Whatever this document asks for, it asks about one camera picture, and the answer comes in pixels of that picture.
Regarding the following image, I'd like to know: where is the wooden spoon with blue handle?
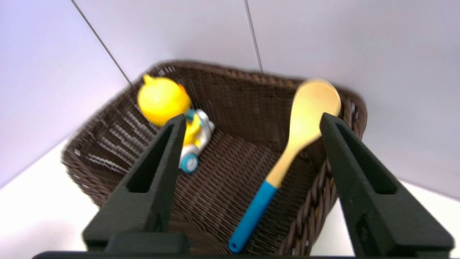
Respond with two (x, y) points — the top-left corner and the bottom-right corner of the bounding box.
(229, 78), (342, 254)

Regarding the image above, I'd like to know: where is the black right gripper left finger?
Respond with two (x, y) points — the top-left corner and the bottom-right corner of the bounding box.
(83, 114), (187, 253)

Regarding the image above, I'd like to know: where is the dark brown wicker basket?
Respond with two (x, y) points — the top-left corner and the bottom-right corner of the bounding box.
(61, 60), (368, 256)

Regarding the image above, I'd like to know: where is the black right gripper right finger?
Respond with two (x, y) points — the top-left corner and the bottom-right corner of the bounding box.
(320, 113), (455, 256)

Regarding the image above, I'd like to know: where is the yellow duck toy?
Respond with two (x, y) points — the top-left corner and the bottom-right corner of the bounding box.
(137, 74), (215, 174)

